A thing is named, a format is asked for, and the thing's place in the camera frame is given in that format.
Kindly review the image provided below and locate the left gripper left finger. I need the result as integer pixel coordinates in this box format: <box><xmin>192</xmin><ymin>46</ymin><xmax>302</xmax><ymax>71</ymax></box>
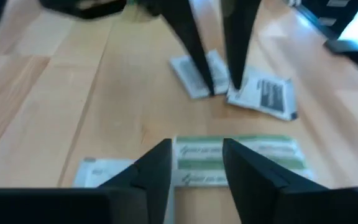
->
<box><xmin>99</xmin><ymin>139</ymin><xmax>173</xmax><ymax>224</ymax></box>

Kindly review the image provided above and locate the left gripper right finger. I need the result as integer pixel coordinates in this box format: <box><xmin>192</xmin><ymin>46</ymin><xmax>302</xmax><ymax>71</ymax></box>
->
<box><xmin>223</xmin><ymin>139</ymin><xmax>332</xmax><ymax>224</ymax></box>

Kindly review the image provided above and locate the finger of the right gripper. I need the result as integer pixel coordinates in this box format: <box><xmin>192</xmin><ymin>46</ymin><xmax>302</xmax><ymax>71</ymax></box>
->
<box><xmin>160</xmin><ymin>0</ymin><xmax>216</xmax><ymax>96</ymax></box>
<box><xmin>221</xmin><ymin>0</ymin><xmax>262</xmax><ymax>90</ymax></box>

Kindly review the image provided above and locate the green striped bandage packet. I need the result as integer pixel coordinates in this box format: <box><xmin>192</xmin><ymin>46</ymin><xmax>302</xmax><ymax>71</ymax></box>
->
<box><xmin>172</xmin><ymin>135</ymin><xmax>315</xmax><ymax>187</ymax></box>

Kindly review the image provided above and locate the square white printed packet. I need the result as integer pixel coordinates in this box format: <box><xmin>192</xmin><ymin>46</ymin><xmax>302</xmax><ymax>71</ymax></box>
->
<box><xmin>227</xmin><ymin>67</ymin><xmax>298</xmax><ymax>121</ymax></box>
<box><xmin>169</xmin><ymin>49</ymin><xmax>231</xmax><ymax>100</ymax></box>

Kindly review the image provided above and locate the plain white paper packet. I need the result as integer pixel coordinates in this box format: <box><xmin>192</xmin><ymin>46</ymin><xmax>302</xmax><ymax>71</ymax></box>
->
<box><xmin>73</xmin><ymin>157</ymin><xmax>136</xmax><ymax>189</ymax></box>

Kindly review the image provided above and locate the black metal table frame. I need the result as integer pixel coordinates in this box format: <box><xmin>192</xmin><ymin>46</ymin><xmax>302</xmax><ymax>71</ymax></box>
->
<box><xmin>290</xmin><ymin>0</ymin><xmax>358</xmax><ymax>83</ymax></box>

